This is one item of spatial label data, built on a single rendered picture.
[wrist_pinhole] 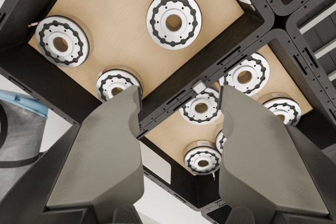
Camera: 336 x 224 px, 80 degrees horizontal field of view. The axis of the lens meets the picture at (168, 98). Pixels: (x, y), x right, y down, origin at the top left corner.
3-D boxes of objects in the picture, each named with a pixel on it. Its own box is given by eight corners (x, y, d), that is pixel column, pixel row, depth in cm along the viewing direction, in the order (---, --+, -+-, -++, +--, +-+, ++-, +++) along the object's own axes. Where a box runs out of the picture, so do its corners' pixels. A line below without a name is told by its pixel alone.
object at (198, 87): (197, 90, 36) (198, 94, 35) (192, 85, 35) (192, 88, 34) (205, 84, 35) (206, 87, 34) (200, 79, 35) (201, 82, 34)
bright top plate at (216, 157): (197, 178, 58) (197, 179, 58) (176, 157, 55) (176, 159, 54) (228, 164, 55) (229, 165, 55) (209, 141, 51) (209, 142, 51)
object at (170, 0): (175, -23, 34) (175, -23, 33) (212, 23, 37) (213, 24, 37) (135, 20, 37) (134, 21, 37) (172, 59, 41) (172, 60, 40)
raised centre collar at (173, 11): (174, 1, 35) (174, 2, 35) (192, 23, 37) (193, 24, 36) (154, 21, 37) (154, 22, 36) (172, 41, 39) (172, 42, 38)
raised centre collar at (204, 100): (199, 119, 47) (200, 121, 47) (185, 106, 46) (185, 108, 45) (216, 107, 46) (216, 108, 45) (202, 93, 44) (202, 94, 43)
